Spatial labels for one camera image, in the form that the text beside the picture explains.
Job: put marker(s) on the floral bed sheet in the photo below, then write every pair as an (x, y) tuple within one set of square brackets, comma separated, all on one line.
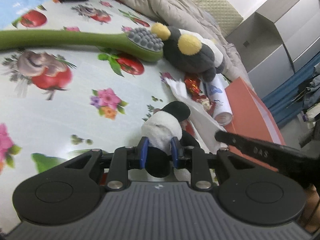
[(97, 99)]

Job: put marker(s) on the blue star bed sheet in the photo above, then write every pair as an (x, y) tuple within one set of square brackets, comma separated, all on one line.
[(13, 9)]

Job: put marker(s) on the dark red candy packet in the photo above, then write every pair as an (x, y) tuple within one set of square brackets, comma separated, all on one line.
[(208, 106)]

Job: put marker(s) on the person's right hand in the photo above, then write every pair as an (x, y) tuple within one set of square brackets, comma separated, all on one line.
[(309, 219)]

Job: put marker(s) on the cream quilted headboard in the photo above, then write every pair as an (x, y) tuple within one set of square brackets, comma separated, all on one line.
[(223, 12)]

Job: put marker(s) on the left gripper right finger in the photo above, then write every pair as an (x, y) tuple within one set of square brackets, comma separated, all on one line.
[(194, 159)]

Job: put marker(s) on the blue curtain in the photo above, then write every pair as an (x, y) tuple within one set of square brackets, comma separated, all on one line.
[(286, 102)]

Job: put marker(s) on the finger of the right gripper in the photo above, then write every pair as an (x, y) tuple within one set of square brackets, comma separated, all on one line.
[(226, 138)]

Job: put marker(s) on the small panda plush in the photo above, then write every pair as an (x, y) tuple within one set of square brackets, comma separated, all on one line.
[(160, 128)]

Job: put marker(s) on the green back massager brush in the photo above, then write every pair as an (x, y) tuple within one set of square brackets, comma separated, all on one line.
[(138, 42)]

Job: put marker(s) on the red foil snack packet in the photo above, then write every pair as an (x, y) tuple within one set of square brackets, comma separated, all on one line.
[(192, 83)]

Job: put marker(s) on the grey duvet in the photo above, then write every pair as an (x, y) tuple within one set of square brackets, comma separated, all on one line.
[(184, 14)]

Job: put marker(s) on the pink cardboard box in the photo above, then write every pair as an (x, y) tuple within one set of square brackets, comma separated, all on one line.
[(251, 118)]

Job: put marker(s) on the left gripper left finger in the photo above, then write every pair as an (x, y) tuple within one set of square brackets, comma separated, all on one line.
[(121, 161)]

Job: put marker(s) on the white spray can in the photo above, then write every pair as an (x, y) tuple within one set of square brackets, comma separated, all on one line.
[(216, 93)]

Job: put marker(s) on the grey wardrobe cabinet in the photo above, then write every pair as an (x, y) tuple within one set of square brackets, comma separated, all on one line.
[(276, 41)]

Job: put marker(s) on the grey white penguin plush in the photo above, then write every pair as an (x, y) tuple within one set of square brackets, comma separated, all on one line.
[(190, 52)]

